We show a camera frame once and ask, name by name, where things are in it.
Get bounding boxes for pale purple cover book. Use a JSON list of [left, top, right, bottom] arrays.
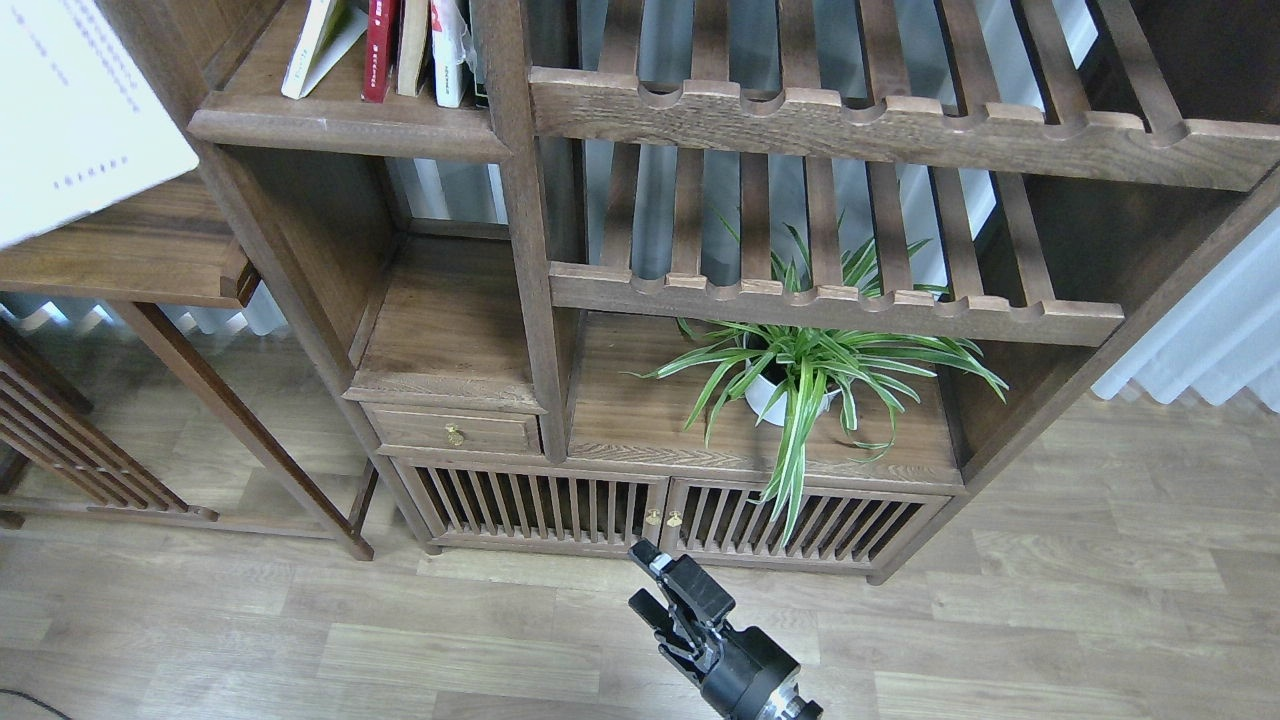
[[1, 1, 198, 246]]

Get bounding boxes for slatted wooden rack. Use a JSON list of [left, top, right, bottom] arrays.
[[1, 323, 219, 527]]

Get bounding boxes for tan upright book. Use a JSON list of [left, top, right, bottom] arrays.
[[396, 0, 431, 97]]

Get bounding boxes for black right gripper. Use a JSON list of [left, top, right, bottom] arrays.
[[628, 539, 804, 719]]

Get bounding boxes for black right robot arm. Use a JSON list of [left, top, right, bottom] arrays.
[[628, 539, 823, 719]]

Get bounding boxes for white curtain behind shelf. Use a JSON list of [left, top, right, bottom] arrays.
[[388, 1, 1097, 284]]

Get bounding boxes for black floor cable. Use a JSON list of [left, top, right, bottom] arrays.
[[0, 691, 67, 720]]

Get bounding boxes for yellow green cover book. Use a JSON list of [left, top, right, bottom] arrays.
[[282, 1, 369, 99]]

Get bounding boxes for white curtain right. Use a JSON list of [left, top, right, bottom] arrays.
[[1092, 211, 1279, 411]]

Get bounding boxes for brass drawer knob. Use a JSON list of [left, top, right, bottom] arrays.
[[445, 424, 466, 447]]

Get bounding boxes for dark upright book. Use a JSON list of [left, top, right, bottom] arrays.
[[466, 1, 490, 109]]

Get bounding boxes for red cover book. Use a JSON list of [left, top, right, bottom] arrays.
[[360, 0, 401, 104]]

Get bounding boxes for dark wooden bookshelf cabinet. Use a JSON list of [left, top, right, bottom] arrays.
[[102, 1, 1277, 583]]

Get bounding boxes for brown wooden side table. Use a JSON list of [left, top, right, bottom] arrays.
[[3, 173, 378, 560]]

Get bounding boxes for white plant pot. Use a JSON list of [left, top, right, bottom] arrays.
[[745, 360, 841, 427]]

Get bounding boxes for spider plant green leaves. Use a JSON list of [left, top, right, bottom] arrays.
[[630, 205, 1010, 547]]

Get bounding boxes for white red upright book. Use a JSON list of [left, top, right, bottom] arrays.
[[430, 0, 474, 108]]

